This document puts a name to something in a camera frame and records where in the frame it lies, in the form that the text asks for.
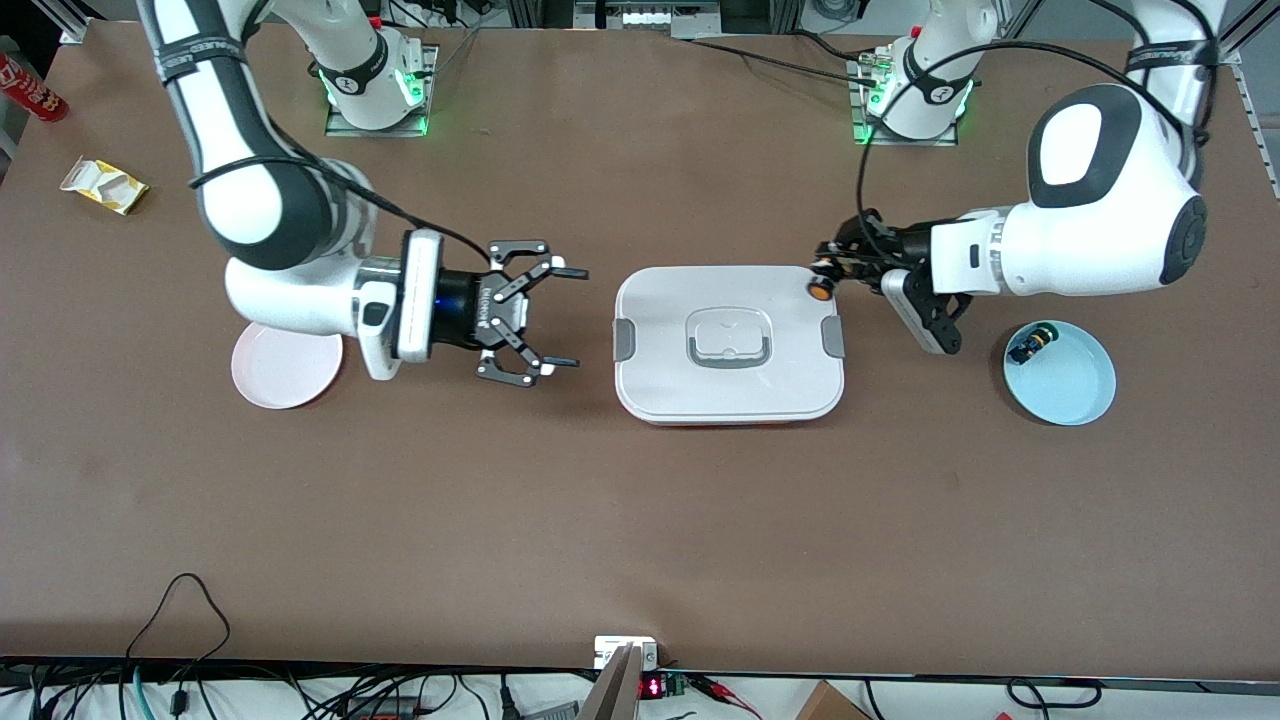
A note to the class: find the red digit display board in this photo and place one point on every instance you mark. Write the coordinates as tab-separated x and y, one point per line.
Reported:
652	687

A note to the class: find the light blue round plate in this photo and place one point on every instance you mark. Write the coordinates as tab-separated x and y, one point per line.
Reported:
1070	385

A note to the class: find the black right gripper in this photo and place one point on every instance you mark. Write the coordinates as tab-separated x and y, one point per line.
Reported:
462	308

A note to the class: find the red and black clip lead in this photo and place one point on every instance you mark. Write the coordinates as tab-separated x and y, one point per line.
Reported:
725	692

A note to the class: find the grey power strip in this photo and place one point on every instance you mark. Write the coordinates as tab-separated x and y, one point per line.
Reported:
645	15

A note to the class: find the yellow snack packet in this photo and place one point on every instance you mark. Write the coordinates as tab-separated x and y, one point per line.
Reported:
105	185

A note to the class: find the red can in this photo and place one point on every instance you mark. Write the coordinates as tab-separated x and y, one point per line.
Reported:
30	88

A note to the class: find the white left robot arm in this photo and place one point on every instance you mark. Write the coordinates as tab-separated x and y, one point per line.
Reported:
1100	250

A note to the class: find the black left camera bracket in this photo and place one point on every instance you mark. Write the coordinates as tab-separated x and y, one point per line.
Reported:
948	318

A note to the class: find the small white device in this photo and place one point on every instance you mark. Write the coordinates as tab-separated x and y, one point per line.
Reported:
612	648

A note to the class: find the pink round plate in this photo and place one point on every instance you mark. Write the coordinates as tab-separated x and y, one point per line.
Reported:
285	385

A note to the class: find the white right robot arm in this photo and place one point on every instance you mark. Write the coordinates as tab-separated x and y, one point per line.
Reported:
290	300

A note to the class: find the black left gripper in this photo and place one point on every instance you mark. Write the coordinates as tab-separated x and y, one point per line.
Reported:
897	250

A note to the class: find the brown cardboard box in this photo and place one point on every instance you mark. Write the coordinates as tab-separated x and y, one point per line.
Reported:
830	703

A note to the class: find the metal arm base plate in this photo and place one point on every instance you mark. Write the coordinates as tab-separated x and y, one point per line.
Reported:
870	138
345	130

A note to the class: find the grey metal profile bar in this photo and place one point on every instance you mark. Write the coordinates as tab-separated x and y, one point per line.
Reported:
610	690

